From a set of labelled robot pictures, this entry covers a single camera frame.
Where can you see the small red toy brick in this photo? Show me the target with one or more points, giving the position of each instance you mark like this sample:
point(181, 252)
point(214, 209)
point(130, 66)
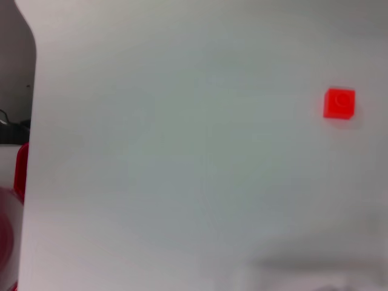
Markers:
point(339, 104)

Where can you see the red round background object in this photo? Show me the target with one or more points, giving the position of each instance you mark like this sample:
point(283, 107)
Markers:
point(21, 169)

